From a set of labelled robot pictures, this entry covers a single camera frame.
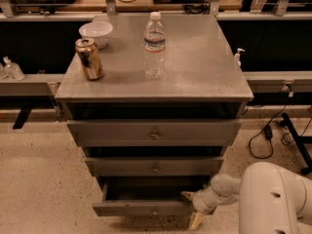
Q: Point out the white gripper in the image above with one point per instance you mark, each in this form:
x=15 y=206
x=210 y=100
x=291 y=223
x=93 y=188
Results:
x=199 y=201

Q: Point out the grey bottom drawer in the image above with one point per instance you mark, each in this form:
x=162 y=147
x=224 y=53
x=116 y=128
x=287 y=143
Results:
x=148 y=195

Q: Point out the grey drawer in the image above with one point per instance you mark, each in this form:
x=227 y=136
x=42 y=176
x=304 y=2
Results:
x=148 y=195
x=154 y=166
x=211 y=132

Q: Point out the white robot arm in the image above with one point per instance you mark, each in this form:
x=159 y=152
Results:
x=272 y=200

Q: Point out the grey middle drawer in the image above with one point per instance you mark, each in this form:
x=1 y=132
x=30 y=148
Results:
x=154 y=166

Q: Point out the grey drawer cabinet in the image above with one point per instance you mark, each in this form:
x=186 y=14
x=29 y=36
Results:
x=201 y=80

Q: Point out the grey top drawer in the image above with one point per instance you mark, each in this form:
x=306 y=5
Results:
x=211 y=132

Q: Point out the black stand leg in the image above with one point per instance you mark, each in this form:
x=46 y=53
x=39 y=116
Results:
x=300 y=142

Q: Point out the white pump dispenser bottle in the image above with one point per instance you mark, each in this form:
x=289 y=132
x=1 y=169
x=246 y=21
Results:
x=237 y=56

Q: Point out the clear plastic water bottle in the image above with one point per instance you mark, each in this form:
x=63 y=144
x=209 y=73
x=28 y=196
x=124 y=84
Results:
x=154 y=45

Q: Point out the gold soda can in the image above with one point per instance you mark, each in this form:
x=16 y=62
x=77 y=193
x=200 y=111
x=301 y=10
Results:
x=87 y=51

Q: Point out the white bowl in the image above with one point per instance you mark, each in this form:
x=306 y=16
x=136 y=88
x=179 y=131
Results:
x=100 y=31

